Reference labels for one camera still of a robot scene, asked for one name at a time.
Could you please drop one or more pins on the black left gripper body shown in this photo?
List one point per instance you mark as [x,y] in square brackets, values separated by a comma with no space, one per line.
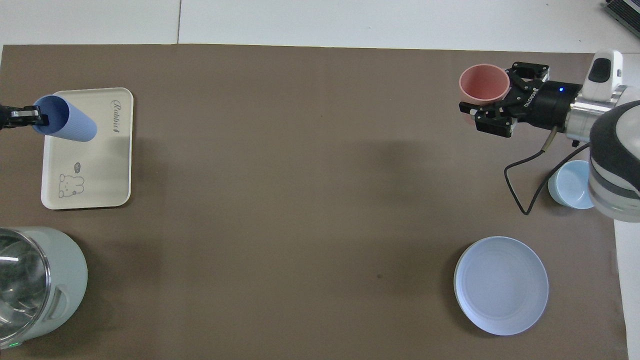
[4,119]

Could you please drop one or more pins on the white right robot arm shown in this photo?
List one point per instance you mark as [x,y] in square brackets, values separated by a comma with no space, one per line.
[615,150]

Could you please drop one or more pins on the light blue bowl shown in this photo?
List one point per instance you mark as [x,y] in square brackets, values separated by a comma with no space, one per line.
[570,185]

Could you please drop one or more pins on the brown paper table mat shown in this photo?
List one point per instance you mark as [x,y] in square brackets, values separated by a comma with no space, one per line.
[320,200]

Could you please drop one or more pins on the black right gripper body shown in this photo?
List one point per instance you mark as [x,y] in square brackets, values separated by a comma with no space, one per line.
[547,105]

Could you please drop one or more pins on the blue ribbed plastic cup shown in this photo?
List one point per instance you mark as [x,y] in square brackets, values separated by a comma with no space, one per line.
[70,125]

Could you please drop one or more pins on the pale green cooking pot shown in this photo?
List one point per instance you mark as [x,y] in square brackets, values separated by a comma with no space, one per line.
[70,270]

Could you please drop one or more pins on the pink plastic cup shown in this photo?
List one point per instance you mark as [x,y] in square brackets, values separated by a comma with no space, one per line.
[482,82]

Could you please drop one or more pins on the cream rabbit print tray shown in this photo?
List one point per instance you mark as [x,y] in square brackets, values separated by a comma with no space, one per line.
[100,170]

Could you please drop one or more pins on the grey ribbed device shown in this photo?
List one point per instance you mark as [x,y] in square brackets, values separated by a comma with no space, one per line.
[625,10]

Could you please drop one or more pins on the pale blue round plate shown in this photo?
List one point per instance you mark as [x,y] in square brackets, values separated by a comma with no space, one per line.
[500,285]

